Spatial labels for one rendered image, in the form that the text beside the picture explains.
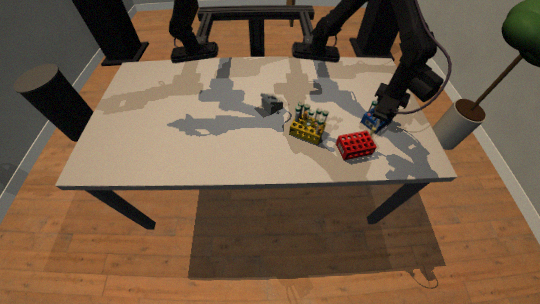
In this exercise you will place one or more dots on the blue tube rack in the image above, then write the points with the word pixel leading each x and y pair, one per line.
pixel 369 122

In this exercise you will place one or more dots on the yellow tube rack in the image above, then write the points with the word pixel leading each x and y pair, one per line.
pixel 298 130

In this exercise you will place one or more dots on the red tube rack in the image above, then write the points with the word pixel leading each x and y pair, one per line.
pixel 364 145

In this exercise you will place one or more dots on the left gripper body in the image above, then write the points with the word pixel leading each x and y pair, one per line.
pixel 390 97

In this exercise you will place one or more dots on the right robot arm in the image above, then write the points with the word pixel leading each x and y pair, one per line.
pixel 177 28

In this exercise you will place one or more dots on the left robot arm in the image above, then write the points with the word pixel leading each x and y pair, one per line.
pixel 415 44

